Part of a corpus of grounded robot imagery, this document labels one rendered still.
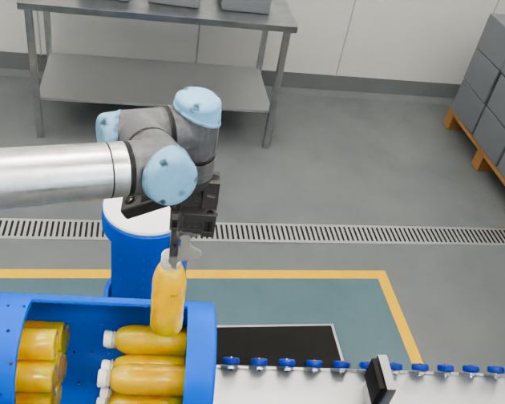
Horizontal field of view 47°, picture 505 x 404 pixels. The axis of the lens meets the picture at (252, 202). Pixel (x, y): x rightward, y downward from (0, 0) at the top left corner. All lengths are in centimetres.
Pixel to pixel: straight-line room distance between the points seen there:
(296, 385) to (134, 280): 64
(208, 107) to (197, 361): 59
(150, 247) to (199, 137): 93
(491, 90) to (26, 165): 403
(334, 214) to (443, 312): 88
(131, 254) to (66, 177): 111
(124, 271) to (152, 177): 117
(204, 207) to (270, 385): 70
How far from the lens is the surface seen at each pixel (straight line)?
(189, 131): 91
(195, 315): 132
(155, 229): 180
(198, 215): 103
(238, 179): 376
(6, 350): 131
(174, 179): 76
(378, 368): 153
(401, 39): 498
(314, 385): 164
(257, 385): 160
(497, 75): 448
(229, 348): 263
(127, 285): 195
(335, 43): 481
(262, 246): 331
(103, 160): 76
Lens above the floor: 225
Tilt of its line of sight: 39 degrees down
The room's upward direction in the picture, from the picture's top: 11 degrees clockwise
